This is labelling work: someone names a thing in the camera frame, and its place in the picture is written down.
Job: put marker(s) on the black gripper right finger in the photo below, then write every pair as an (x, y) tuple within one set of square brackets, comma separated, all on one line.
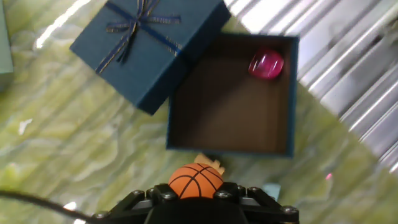
[(264, 205)]

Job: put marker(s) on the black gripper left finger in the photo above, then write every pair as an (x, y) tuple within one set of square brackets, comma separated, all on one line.
[(133, 203)]

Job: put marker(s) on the light blue number one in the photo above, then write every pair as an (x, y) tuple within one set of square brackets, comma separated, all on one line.
[(273, 189)]

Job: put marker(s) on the orange toy basketball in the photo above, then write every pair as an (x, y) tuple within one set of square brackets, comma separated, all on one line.
[(196, 182)]

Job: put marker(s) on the tan wooden number four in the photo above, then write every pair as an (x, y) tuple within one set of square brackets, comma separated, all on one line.
[(203, 158)]

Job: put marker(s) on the dark blue gift box base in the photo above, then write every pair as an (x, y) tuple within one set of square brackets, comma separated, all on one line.
[(292, 93)]

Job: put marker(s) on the dark blue ribboned box lid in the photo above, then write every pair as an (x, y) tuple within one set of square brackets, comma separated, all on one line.
[(140, 68)]

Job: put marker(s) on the light blue gift box base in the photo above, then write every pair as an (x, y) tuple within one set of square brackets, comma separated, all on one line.
[(4, 46)]

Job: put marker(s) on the green marble pattern mat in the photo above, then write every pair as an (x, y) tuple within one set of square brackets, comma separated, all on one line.
[(77, 149)]

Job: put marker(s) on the pink translucent plastic toy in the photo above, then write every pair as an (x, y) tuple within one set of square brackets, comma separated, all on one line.
[(265, 63)]

